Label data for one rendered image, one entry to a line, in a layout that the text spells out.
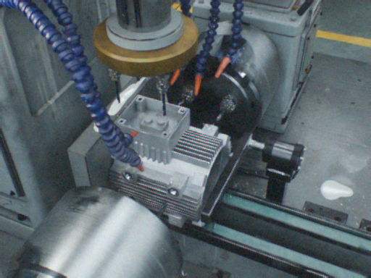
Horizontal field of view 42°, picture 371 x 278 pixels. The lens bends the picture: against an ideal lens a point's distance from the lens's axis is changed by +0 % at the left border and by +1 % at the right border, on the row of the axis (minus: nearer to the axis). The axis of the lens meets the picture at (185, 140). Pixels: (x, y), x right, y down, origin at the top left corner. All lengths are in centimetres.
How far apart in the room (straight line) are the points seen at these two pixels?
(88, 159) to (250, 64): 44
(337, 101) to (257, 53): 52
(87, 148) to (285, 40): 60
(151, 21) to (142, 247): 36
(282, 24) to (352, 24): 250
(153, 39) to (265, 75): 42
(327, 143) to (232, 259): 53
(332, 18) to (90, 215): 318
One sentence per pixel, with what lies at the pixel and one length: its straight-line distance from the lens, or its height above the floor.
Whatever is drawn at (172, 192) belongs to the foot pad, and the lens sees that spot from 93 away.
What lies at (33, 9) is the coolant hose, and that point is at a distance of 70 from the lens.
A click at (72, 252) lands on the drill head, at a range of 74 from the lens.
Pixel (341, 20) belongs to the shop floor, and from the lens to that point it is 377.
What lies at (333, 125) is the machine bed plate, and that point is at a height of 80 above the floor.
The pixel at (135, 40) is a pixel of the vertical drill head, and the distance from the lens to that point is 79.
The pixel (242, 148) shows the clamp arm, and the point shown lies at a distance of 106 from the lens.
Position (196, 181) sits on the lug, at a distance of 92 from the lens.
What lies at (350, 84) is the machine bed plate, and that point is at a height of 80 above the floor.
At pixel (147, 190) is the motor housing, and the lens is 98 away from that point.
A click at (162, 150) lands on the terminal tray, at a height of 111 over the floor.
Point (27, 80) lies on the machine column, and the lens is 93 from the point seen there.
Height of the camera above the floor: 176
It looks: 43 degrees down
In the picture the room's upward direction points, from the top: 1 degrees counter-clockwise
